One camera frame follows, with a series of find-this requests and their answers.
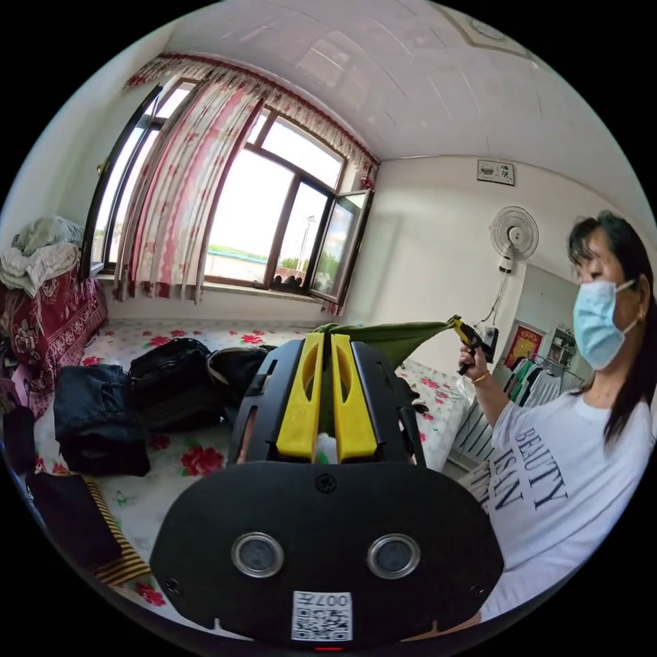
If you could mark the black and yellow striped garment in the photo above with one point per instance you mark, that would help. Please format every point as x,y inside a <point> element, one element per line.
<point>77,518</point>

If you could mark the window with dark frame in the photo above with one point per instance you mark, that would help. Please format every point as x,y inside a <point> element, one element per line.
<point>267,215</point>

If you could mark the pile of dark jeans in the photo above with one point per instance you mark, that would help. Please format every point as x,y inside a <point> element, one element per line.
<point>97,410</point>

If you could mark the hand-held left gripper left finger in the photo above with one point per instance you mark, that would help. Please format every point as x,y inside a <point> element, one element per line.
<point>295,410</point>

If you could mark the black garment with olive trim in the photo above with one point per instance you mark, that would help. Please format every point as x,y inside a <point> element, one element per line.
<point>236,369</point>

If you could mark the pink and white curtain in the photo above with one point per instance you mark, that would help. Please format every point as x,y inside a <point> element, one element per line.
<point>174,195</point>

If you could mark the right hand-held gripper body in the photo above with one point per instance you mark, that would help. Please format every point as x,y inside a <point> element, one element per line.
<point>475,349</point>

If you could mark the person's right hand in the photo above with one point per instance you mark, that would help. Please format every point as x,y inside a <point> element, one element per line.
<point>475,362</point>

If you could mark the black jacket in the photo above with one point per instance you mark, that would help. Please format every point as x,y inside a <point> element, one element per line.
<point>174,380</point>

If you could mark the heap of pale blankets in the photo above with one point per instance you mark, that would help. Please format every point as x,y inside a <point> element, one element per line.
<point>41,251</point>

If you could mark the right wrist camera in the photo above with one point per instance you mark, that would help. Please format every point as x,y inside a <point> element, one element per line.
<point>490,345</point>

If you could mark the green vest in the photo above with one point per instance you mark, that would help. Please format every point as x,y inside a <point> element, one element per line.
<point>390,339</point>

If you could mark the person's body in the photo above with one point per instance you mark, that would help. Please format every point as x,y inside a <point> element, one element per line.
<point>564,462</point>

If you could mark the red patterned cloth-covered stack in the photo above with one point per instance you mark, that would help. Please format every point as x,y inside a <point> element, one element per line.
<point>46,328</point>

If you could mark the shelf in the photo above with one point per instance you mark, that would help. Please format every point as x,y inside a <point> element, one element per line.
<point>563,344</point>

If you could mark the person's right forearm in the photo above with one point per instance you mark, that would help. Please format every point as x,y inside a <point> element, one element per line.
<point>490,405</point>

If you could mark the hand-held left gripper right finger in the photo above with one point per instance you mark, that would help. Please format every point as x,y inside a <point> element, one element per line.
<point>354,416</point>

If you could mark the clothes rack with garments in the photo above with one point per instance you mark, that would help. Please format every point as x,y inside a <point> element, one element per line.
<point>534,380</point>

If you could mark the white wall fan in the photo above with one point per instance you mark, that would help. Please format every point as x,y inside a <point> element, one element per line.
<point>514,233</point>

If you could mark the red wall poster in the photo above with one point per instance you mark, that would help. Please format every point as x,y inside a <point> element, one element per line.
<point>523,345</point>

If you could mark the bed with floral sheet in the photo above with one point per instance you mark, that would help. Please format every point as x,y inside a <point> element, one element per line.
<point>159,505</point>

